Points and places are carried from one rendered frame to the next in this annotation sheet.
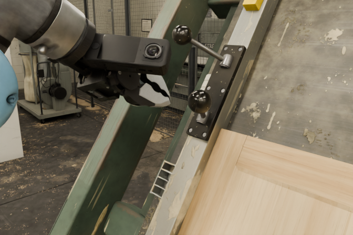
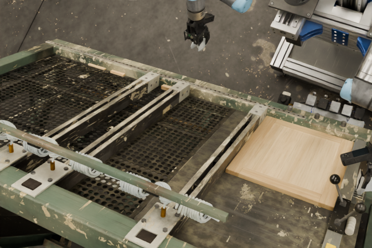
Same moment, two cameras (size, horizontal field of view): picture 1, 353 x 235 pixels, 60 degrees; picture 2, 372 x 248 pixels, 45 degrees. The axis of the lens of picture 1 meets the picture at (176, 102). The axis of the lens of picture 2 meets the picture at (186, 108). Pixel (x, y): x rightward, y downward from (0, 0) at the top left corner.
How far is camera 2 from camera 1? 1.69 m
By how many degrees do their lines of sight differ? 95
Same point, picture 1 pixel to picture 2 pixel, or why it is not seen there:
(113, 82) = not seen: hidden behind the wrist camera
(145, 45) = (350, 155)
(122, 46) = (358, 153)
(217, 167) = (330, 195)
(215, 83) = (341, 215)
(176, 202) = (345, 182)
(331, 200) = (282, 180)
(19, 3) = not seen: outside the picture
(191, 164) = (343, 192)
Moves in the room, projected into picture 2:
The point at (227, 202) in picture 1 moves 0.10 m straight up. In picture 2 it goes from (322, 185) to (321, 184)
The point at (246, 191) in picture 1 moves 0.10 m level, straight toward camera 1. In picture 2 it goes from (314, 187) to (309, 162)
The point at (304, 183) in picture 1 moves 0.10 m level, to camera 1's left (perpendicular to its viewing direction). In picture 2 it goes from (292, 185) to (315, 174)
